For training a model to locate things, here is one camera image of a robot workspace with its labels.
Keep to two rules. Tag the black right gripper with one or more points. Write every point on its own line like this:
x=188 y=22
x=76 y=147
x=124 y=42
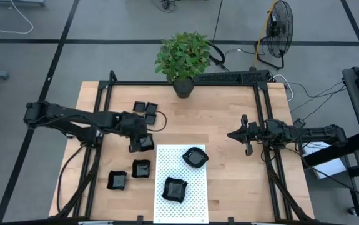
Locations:
x=252 y=134

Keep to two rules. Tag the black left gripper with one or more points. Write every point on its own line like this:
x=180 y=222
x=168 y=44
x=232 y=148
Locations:
x=134 y=125

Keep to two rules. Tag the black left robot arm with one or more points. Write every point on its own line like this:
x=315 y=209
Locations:
x=73 y=115

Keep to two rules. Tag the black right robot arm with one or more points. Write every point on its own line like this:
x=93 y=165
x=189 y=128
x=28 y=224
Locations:
x=316 y=134

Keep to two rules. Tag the black perforated box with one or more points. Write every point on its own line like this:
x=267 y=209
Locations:
x=229 y=77

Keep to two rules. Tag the white perforated metal shelf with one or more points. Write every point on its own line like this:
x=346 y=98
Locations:
x=198 y=200

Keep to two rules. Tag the black headphones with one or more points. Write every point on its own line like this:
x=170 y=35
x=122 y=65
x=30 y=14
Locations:
x=222 y=54

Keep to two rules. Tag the green potted plant black pot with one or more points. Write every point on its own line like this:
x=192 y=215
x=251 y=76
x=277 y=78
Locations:
x=182 y=56

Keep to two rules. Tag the black floor fan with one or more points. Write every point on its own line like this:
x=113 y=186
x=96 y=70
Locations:
x=279 y=31

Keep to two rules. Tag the black aluminium table frame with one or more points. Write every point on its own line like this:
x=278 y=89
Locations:
x=135 y=83

